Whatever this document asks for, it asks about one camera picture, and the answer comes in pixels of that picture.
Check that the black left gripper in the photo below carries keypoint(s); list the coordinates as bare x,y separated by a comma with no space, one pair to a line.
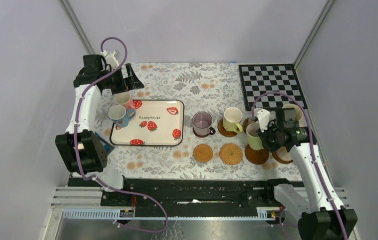
127,83

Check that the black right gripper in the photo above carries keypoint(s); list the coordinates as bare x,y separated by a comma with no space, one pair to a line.
270,147

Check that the white cup green body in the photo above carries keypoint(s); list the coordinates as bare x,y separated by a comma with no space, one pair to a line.
253,139

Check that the brown ridged wooden coaster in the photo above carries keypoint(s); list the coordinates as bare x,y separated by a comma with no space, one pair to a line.
256,157

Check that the white cup pink front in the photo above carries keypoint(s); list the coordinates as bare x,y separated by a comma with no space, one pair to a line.
253,117

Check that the large cream cup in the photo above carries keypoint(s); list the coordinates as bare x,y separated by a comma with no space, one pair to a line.
299,114

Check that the woven rattan coaster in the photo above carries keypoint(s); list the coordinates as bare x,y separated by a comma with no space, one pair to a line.
231,154

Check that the white cup yellow handle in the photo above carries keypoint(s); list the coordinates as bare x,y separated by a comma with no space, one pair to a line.
232,120

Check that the cream tray with black rim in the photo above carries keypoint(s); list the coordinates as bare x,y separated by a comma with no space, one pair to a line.
156,123

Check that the black white chessboard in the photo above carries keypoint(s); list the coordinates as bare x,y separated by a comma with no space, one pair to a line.
257,79

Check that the light bamboo coaster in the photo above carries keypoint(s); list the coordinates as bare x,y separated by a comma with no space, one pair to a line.
203,153

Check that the purple cup dark handle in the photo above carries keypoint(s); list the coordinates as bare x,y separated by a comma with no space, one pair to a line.
202,123

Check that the lilac cup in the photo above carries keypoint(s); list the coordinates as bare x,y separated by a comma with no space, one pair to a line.
283,155

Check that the dark walnut coaster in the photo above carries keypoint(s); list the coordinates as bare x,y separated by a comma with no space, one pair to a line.
199,136

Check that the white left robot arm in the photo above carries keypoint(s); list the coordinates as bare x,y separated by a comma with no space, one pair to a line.
81,150

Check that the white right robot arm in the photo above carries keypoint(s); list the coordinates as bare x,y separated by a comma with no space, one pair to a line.
322,215

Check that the blue block puzzle box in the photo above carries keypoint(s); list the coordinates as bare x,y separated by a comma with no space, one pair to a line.
108,147

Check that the white cup pink handle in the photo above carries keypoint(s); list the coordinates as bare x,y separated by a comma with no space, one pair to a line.
124,99

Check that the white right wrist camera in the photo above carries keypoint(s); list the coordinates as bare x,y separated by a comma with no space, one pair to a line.
263,117

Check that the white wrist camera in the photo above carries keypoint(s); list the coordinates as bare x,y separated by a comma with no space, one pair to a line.
111,58
263,117

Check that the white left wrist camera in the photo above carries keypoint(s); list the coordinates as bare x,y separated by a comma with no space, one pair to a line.
111,58

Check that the white cup blue handle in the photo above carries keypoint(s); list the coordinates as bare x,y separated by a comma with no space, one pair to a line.
120,116

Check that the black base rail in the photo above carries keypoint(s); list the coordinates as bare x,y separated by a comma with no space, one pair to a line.
195,198

